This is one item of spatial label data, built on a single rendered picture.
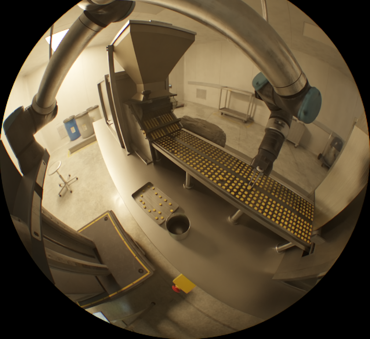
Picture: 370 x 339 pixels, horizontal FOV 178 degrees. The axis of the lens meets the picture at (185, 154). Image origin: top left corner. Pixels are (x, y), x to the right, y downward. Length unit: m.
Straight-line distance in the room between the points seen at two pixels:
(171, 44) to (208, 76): 4.34
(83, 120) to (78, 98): 1.12
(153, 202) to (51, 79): 0.68
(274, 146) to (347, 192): 0.28
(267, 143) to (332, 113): 4.01
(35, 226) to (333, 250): 0.77
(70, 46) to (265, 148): 0.70
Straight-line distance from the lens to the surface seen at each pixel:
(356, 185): 0.39
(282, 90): 0.28
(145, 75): 0.62
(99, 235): 1.20
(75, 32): 0.48
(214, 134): 0.66
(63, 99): 4.24
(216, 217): 0.52
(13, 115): 0.69
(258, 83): 0.39
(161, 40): 0.59
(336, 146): 3.95
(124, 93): 0.86
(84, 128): 3.31
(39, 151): 0.71
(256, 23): 0.22
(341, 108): 4.46
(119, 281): 1.09
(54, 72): 0.56
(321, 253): 0.47
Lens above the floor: 1.27
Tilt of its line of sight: 38 degrees down
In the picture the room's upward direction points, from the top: straight up
